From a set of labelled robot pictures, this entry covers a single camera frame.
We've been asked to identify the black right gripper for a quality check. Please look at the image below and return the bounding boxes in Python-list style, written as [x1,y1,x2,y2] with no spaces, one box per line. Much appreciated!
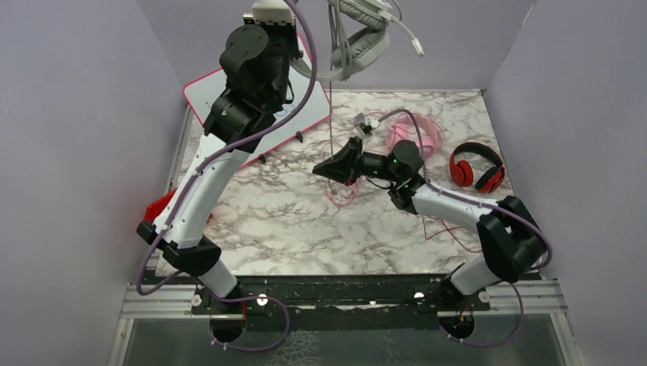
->
[313,136,401,187]

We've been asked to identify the grey headphone cable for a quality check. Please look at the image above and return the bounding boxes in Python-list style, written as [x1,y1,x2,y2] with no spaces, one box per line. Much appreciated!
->
[326,0,426,162]

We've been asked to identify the grey white headphones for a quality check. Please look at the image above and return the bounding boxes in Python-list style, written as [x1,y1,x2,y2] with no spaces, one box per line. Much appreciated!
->
[290,0,426,83]

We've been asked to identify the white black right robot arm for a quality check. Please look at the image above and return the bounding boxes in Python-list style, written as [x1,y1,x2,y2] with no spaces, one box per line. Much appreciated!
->
[312,136,552,310]

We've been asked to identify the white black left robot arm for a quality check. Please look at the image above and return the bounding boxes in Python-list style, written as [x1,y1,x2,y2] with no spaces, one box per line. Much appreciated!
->
[137,24,302,313]

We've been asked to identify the pink headphones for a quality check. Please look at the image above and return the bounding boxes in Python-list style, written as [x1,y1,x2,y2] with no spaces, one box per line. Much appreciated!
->
[386,114,446,161]

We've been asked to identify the red black headphones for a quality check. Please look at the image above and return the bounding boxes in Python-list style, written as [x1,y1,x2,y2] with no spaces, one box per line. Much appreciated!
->
[449,142,507,195]

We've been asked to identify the red plastic bin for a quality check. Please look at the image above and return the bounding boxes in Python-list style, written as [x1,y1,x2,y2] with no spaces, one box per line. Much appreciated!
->
[143,188,214,226]

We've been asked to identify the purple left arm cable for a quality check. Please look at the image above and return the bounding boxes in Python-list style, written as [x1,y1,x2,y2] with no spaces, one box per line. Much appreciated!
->
[135,0,318,353]

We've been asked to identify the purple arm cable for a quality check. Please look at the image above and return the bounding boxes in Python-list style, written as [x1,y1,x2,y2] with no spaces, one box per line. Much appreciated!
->
[135,0,318,353]
[376,108,553,348]

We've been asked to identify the pink headphone cable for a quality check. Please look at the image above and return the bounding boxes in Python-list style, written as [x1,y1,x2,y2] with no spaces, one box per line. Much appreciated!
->
[323,108,449,209]

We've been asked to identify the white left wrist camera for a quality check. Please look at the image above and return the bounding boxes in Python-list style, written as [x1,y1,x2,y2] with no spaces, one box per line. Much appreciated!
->
[243,0,296,26]

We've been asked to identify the red headphone cable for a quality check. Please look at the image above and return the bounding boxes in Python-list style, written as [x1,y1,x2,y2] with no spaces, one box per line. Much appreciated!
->
[422,214,484,255]

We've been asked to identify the black metal base rail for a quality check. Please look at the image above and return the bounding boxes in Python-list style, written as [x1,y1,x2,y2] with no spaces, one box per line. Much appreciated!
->
[139,272,544,335]

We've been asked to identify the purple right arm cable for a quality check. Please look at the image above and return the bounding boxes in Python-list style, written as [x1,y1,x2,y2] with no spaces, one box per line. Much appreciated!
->
[376,108,553,348]

